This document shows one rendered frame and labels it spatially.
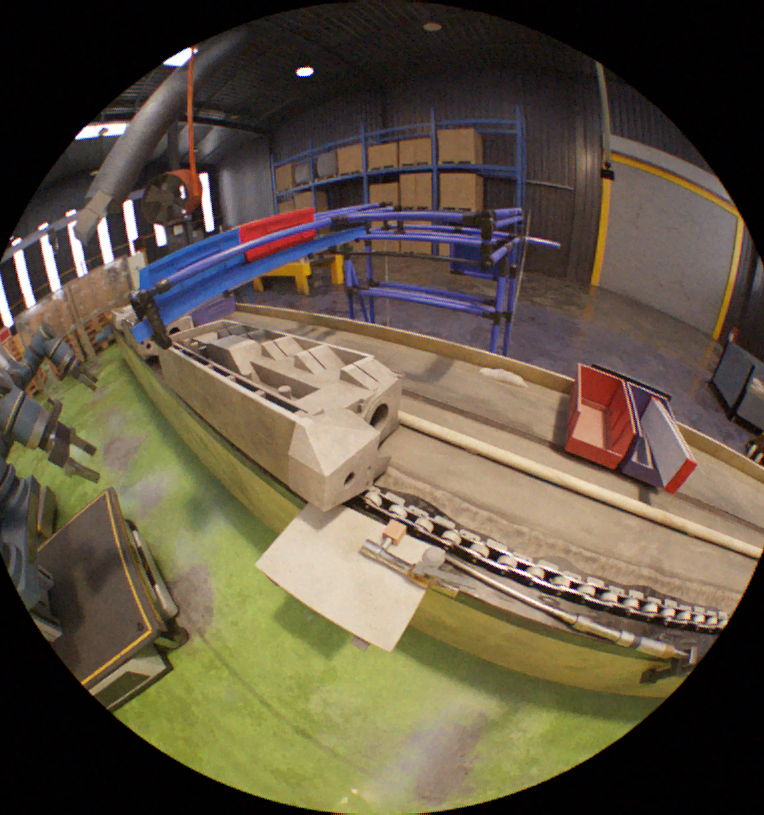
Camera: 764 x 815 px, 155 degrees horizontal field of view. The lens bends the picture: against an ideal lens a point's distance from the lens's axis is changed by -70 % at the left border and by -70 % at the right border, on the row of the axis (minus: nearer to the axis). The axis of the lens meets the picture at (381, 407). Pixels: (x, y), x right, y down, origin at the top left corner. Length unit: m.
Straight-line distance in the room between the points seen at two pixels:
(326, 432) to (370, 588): 0.29
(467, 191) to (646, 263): 6.27
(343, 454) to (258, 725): 1.27
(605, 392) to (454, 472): 0.67
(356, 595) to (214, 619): 1.11
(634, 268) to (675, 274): 1.62
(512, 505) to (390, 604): 0.37
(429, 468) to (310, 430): 0.36
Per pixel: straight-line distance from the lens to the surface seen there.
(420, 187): 10.19
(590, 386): 1.13
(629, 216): 10.83
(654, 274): 11.08
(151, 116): 8.43
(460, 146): 9.94
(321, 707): 1.35
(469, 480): 0.72
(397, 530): 0.53
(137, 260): 6.54
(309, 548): 0.57
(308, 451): 0.47
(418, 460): 0.74
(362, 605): 0.52
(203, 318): 2.21
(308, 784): 1.48
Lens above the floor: 1.31
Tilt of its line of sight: 38 degrees down
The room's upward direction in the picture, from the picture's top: 3 degrees counter-clockwise
